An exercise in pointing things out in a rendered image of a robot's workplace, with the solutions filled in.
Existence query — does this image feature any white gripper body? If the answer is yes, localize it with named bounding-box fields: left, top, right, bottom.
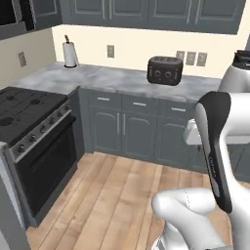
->
left=183, top=118, right=204, bottom=146

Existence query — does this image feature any grey base cupboard run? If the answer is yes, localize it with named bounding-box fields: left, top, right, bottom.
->
left=77, top=87, right=250, bottom=184

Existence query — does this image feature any black toaster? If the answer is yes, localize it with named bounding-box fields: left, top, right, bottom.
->
left=146, top=56, right=185, bottom=87

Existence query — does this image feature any white paper towel roll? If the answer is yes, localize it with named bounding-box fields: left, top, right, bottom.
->
left=62, top=34, right=79, bottom=69

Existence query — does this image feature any black stove with oven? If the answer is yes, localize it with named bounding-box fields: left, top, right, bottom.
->
left=0, top=86, right=79, bottom=229

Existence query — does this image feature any black microwave oven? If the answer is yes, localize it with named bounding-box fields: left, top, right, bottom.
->
left=0, top=0, right=36, bottom=41

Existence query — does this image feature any grey wall outlet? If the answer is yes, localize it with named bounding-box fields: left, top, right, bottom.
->
left=18, top=51, right=27, bottom=68
left=106, top=44, right=115, bottom=59
left=175, top=50, right=186, bottom=62
left=186, top=51, right=197, bottom=66
left=196, top=52, right=208, bottom=67

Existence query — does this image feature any grey wall cupboard run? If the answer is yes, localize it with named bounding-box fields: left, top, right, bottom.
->
left=30, top=0, right=247, bottom=35

